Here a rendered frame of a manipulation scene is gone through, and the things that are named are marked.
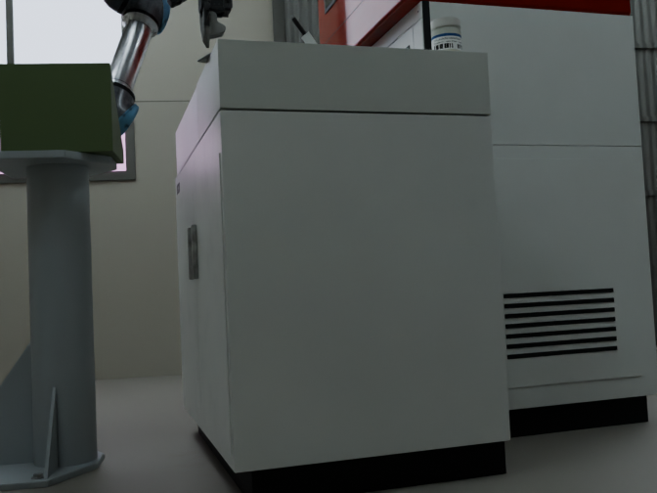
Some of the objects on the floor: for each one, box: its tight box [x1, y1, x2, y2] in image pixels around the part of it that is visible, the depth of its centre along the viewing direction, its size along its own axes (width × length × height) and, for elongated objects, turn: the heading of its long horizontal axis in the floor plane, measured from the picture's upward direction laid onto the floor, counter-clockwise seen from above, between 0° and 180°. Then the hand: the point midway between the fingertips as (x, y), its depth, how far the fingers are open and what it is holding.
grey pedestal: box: [0, 150, 117, 491], centre depth 201 cm, size 51×44×82 cm
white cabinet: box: [175, 111, 510, 493], centre depth 207 cm, size 64×96×82 cm
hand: (204, 42), depth 200 cm, fingers closed
